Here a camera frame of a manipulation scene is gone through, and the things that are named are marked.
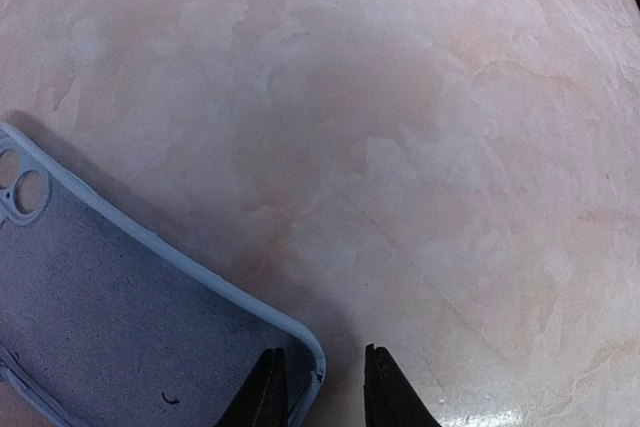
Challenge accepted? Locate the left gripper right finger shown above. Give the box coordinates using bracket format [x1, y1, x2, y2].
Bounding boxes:
[363, 344, 440, 427]

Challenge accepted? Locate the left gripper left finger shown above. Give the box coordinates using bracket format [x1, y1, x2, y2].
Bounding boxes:
[217, 348, 286, 427]

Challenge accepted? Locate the light blue phone case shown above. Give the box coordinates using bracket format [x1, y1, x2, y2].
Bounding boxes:
[1, 124, 326, 426]

